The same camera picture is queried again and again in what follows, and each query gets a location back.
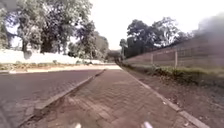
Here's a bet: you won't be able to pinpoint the grass strip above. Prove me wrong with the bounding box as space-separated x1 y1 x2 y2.
128 63 224 84

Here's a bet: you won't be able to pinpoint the red brick path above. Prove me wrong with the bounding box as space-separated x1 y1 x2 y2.
19 68 212 128

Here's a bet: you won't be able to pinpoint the stone kerb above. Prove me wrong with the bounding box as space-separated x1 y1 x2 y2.
14 68 108 128

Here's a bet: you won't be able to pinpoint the grey paved road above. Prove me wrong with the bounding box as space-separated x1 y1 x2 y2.
0 68 107 128

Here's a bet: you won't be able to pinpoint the row of trees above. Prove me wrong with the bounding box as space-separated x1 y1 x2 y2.
0 0 111 61

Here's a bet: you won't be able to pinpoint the white wall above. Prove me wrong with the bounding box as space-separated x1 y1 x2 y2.
0 48 106 66

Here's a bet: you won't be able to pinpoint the grey concrete wall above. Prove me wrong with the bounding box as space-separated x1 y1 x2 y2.
122 32 224 70

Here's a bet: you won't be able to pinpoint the bare dirt strip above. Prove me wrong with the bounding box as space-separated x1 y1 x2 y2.
121 64 224 128

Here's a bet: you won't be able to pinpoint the group of dark trees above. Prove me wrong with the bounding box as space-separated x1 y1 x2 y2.
118 16 194 59

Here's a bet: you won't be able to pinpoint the grass verge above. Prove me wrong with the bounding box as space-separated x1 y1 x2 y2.
0 60 122 75

